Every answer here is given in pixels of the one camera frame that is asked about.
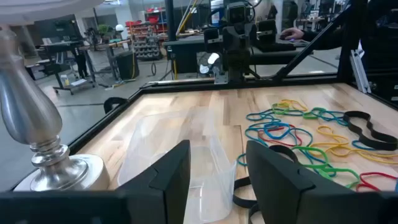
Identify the clear plastic bin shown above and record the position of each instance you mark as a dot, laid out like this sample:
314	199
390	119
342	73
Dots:
205	174

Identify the person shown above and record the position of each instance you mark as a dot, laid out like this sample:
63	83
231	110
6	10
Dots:
323	39

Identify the white globe lamp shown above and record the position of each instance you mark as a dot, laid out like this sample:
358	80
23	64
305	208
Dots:
119	28

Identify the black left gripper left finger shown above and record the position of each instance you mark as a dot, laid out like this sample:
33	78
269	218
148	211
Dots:
168	193

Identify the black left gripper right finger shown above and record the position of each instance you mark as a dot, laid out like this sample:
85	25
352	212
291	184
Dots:
280	186

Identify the black trash bin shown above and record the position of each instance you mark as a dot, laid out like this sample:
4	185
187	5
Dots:
127	65

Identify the wooden top workbench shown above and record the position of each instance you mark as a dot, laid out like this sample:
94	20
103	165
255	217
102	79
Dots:
93	46

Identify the person's hand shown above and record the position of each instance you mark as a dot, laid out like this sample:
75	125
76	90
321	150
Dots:
292	33

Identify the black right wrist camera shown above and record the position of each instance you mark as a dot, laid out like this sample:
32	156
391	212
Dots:
237	14

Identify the narrow black rubber band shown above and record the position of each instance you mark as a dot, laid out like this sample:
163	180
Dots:
241	182

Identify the green rubber band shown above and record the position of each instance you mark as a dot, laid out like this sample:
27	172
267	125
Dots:
339	170
311	115

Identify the red rubber band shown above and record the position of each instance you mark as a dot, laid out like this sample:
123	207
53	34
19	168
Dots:
264	137
360	180

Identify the black frame clamp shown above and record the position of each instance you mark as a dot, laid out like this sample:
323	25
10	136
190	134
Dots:
113	101

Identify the wide black rubber band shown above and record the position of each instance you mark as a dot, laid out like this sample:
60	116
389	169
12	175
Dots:
384	145

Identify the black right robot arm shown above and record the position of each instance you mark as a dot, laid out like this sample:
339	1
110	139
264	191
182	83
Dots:
237	70

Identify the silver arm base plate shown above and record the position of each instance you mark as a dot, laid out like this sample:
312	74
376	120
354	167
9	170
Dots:
221	77

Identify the silver aluminium bracket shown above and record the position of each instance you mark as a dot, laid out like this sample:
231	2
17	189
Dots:
360	71

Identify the shelf with red bins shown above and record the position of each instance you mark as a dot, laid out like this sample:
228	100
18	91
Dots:
146	34

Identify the black work table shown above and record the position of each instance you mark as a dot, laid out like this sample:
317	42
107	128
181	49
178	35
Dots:
186	49

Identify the white shade silver table lamp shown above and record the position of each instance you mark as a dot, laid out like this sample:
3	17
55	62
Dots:
31	124

